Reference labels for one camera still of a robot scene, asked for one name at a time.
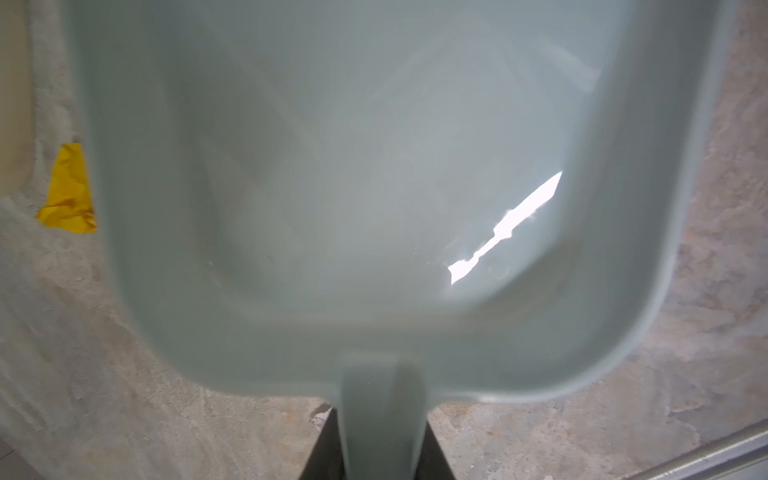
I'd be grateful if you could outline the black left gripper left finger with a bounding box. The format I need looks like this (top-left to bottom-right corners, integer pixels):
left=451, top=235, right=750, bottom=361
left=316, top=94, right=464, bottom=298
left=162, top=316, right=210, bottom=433
left=299, top=408, right=345, bottom=480

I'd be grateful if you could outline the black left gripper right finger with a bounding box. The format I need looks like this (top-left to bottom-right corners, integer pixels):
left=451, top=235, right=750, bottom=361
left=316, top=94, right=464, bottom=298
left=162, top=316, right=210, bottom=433
left=419, top=423, right=456, bottom=480

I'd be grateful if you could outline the pale green dustpan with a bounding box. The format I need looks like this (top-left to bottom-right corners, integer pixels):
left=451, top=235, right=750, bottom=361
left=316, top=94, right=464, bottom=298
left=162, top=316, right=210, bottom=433
left=61, top=1, right=739, bottom=479

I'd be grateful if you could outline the yellow paper scrap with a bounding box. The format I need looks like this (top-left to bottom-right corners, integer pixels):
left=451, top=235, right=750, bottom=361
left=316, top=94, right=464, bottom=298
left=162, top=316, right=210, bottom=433
left=36, top=143, right=97, bottom=234

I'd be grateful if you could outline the cream plastic trash bin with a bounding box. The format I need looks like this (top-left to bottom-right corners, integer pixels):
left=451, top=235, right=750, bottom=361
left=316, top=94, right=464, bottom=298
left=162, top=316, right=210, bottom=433
left=0, top=0, right=34, bottom=195

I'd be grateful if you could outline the aluminium front rail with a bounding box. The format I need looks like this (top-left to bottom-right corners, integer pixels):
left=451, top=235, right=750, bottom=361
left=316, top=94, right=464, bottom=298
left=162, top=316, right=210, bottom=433
left=630, top=420, right=767, bottom=480

